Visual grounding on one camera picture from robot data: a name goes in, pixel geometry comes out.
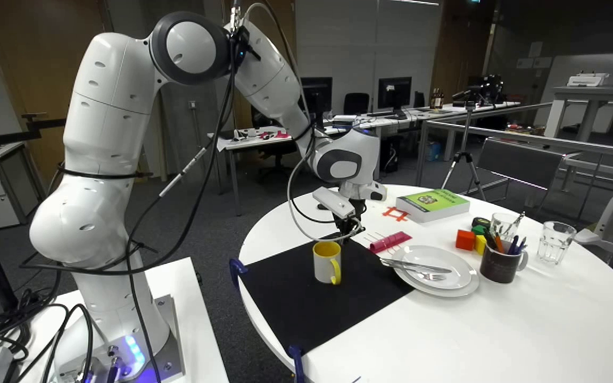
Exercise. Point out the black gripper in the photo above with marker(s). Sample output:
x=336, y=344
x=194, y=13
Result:
x=361, y=208

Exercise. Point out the white mug yellow inside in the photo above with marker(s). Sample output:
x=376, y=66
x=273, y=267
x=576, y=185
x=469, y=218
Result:
x=327, y=262

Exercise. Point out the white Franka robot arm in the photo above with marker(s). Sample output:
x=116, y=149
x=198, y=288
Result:
x=108, y=140

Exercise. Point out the dark mug with pens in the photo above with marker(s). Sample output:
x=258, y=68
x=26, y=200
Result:
x=498, y=263

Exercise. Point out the pink comb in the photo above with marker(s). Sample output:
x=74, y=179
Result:
x=391, y=240

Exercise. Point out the silver cutlery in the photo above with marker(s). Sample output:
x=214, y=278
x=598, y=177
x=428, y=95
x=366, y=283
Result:
x=421, y=267

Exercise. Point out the green book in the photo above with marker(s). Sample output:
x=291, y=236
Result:
x=432, y=204

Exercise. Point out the black table mat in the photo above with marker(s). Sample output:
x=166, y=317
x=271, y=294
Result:
x=321, y=305

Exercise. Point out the white plate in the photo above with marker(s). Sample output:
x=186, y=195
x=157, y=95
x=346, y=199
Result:
x=437, y=272

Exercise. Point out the red cube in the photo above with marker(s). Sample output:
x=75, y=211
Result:
x=464, y=239

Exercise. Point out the blue table clamp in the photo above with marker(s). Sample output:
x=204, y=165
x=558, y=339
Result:
x=296, y=361
x=240, y=268

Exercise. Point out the black office chair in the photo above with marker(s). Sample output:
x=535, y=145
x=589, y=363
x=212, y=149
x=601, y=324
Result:
x=357, y=103

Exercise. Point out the green black cube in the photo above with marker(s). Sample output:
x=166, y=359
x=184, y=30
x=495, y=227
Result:
x=482, y=225

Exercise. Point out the yellow cube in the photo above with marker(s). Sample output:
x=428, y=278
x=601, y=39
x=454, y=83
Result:
x=482, y=243

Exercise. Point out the black tripod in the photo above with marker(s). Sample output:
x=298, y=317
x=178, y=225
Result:
x=464, y=151

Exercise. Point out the black computer monitor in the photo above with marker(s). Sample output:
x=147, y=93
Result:
x=394, y=91
x=317, y=91

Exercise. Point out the grey chair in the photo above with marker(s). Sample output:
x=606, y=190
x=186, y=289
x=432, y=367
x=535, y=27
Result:
x=521, y=166

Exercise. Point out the clear drinking glass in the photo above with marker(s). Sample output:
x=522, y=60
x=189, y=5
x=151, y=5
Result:
x=554, y=243

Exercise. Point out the orange plastic frame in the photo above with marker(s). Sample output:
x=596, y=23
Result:
x=394, y=212

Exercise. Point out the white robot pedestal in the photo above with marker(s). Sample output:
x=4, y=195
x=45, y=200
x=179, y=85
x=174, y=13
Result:
x=186, y=320

